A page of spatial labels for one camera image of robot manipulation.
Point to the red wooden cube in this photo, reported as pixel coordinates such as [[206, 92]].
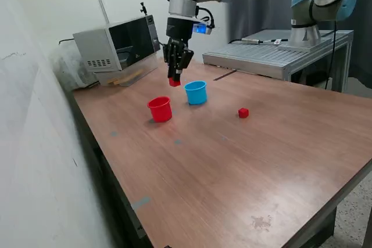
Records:
[[174, 83], [243, 113]]

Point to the grey plastic bag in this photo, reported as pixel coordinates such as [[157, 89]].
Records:
[[68, 71]]

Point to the blue plastic cup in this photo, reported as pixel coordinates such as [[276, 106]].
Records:
[[196, 95]]

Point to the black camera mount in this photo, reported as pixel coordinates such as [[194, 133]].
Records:
[[142, 8]]

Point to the clear acrylic stand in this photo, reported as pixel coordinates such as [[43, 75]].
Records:
[[149, 66]]

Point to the white warning tag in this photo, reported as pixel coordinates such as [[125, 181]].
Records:
[[278, 41]]

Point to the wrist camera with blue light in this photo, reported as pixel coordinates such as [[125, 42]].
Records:
[[202, 28]]

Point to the silver microwave oven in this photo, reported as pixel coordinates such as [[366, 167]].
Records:
[[96, 47]]

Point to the wooden slat stack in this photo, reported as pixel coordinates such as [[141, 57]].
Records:
[[125, 79]]

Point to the aluminium robot mounting plate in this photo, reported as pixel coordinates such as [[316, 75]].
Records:
[[293, 48]]

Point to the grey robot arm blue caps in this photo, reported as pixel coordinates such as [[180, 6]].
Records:
[[305, 10]]

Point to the grey tape strip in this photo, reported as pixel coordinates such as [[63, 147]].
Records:
[[141, 203]]

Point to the white thin rod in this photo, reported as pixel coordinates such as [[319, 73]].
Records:
[[103, 11]]

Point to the slotted aluminium robot table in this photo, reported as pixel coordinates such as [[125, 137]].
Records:
[[261, 54]]

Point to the thin dark strip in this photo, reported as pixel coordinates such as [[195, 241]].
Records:
[[223, 75]]

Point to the red plastic cup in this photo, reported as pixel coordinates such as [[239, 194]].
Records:
[[160, 111]]

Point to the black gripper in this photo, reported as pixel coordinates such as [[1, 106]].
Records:
[[178, 28]]

